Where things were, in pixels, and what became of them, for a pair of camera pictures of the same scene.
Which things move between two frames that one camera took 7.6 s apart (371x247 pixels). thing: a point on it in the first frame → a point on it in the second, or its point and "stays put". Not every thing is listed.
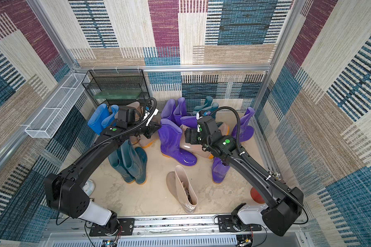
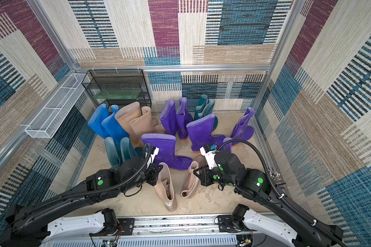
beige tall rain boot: [142, 141] → [126, 115]
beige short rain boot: [189, 197] → [164, 189]
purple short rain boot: [170, 134] → [166, 153]
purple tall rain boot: [167, 110] stays put
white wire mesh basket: [47, 122] stays put
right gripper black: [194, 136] → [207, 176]
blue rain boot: [95, 121] stays put
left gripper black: [153, 126] → [155, 169]
